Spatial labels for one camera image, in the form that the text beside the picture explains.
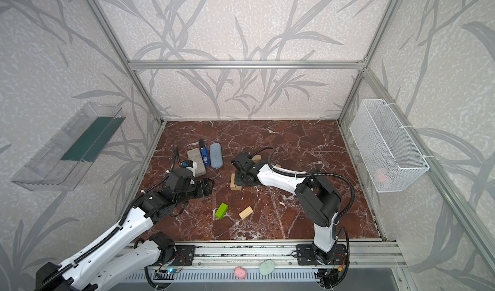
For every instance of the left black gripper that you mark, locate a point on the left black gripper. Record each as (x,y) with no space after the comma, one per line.
(199,186)

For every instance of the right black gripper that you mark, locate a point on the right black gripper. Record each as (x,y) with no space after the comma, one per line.
(240,166)

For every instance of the wood block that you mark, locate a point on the wood block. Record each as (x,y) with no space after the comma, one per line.
(247,212)
(256,158)
(233,185)

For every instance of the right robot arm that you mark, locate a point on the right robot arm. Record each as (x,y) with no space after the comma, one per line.
(316,194)

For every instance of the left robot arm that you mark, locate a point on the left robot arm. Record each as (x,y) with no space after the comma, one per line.
(96,267)

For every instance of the grey sponge block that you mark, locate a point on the grey sponge block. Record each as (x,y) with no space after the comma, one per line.
(198,165)

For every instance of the green block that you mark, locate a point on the green block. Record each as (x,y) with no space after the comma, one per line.
(221,211)

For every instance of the grey blue oval case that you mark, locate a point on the grey blue oval case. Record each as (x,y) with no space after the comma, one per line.
(216,158)

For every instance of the green putty blob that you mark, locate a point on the green putty blob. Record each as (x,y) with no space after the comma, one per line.
(267,267)

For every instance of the green sheet in bin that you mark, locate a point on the green sheet in bin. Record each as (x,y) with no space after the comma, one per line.
(90,144)

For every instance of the pink putty blob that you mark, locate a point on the pink putty blob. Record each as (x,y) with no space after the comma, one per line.
(240,273)

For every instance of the pink object in basket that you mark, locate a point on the pink object in basket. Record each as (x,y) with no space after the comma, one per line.
(383,177)

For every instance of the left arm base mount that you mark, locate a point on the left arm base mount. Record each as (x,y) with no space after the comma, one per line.
(179,255)

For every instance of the aluminium front rail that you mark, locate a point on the aluminium front rail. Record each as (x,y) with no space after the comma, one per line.
(364,253)

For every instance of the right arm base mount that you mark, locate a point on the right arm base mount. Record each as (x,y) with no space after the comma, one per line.
(309,254)

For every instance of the clear plastic wall bin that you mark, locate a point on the clear plastic wall bin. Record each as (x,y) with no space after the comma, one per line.
(62,163)

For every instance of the white wire basket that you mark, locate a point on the white wire basket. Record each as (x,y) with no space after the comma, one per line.
(384,142)

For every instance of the aluminium cage frame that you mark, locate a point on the aluminium cage frame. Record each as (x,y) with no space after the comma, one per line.
(478,234)

